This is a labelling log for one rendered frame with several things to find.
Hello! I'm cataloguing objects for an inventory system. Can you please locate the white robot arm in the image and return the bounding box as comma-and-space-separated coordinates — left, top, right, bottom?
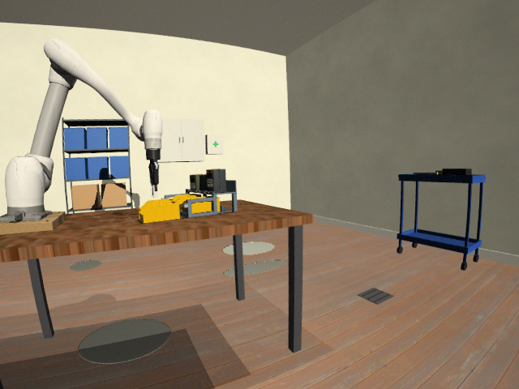
0, 38, 163, 221

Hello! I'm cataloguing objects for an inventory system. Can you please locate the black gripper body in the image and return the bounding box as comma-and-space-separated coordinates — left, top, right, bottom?
146, 150, 161, 170

